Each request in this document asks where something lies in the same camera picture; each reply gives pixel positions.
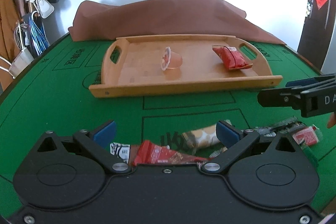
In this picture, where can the brown packet black-white end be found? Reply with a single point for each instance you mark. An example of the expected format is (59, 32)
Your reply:
(119, 151)

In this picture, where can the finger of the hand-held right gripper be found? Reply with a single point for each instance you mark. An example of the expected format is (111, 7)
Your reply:
(291, 84)
(270, 98)

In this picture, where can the white pouch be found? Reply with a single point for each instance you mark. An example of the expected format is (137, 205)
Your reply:
(44, 7)

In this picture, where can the dark clear wrapper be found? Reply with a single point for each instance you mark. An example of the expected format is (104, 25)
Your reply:
(283, 123)

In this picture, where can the cream brown snack packet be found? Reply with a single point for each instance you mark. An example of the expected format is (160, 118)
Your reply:
(202, 137)

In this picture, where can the red white candy packet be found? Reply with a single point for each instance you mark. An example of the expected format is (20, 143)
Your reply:
(305, 136)

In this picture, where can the brown cloth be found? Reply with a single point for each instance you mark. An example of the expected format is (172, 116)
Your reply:
(157, 16)

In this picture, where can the white paper bag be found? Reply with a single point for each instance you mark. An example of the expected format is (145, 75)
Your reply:
(21, 64)

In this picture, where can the person's right hand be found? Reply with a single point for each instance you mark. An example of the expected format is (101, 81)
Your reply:
(332, 121)

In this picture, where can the long red snack bar packet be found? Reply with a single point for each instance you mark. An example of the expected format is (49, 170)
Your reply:
(160, 154)

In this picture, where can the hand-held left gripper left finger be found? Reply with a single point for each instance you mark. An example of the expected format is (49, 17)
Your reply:
(105, 132)

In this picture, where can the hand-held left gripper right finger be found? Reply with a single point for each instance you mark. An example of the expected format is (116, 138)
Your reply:
(227, 134)

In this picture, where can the small clear wrapper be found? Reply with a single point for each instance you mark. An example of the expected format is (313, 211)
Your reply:
(218, 153)

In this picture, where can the wooden tray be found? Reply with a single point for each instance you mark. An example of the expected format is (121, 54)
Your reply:
(147, 74)

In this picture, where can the dark door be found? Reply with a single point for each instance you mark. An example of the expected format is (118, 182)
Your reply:
(319, 27)

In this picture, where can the red square snack packet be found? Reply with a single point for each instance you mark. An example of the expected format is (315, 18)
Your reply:
(232, 57)

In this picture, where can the blue hangers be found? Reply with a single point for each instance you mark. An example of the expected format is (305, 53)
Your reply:
(39, 35)

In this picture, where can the clear jelly cup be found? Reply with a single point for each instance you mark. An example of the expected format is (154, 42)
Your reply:
(174, 60)

